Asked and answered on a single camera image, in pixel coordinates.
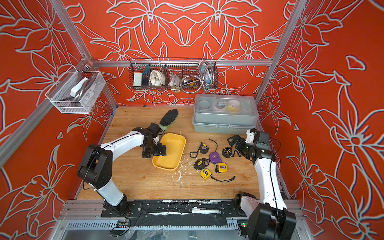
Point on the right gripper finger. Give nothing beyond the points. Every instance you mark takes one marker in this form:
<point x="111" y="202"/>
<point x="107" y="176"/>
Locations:
<point x="235" y="140"/>
<point x="236" y="152"/>

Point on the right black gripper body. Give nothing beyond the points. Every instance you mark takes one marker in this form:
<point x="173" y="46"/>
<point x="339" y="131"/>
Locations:
<point x="247" y="148"/>

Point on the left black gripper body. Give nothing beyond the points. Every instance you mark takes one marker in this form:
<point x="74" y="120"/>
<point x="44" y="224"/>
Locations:
<point x="155" y="149"/>

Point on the round black Deli tape measure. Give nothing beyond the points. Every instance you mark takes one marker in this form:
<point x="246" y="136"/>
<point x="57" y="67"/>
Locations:
<point x="227" y="152"/>

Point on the purple tape measure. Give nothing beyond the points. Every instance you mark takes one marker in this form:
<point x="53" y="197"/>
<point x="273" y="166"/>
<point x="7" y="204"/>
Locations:
<point x="215" y="158"/>

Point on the yellow plastic storage tray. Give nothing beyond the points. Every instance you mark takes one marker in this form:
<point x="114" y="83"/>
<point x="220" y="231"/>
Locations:
<point x="175" y="148"/>

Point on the black yellow tape measure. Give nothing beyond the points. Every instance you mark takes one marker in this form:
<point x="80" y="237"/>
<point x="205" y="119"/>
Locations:
<point x="203" y="149"/>
<point x="200" y="164"/>

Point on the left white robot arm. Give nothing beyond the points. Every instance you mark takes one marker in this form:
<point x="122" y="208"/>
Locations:
<point x="96" y="167"/>

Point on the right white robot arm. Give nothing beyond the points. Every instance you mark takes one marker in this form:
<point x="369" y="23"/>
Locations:
<point x="268" y="216"/>

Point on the white box in basket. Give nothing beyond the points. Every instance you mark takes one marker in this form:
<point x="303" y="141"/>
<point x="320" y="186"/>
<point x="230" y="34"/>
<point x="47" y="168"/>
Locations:
<point x="137" y="82"/>

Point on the black green work glove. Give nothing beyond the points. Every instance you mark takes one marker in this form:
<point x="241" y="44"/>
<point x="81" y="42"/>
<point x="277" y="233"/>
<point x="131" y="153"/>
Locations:
<point x="168" y="119"/>

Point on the grey plastic lidded toolbox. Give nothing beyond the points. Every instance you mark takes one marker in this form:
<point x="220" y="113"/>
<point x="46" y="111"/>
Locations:
<point x="224" y="114"/>

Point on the white cloth in basket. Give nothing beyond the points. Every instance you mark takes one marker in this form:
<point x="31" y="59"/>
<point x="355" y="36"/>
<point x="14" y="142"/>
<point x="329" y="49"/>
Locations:
<point x="157" y="79"/>

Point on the white device in mesh basket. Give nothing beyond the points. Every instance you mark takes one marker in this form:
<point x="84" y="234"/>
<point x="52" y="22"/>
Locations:
<point x="78" y="87"/>

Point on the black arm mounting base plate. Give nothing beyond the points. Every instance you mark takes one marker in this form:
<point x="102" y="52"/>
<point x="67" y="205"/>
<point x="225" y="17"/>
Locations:
<point x="226" y="208"/>

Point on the black wire wall basket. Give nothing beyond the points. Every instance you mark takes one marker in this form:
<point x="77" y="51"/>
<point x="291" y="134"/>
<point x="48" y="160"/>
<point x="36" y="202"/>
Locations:
<point x="184" y="75"/>

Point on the white mesh wall basket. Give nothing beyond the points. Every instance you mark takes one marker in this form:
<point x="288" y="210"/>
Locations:
<point x="77" y="93"/>

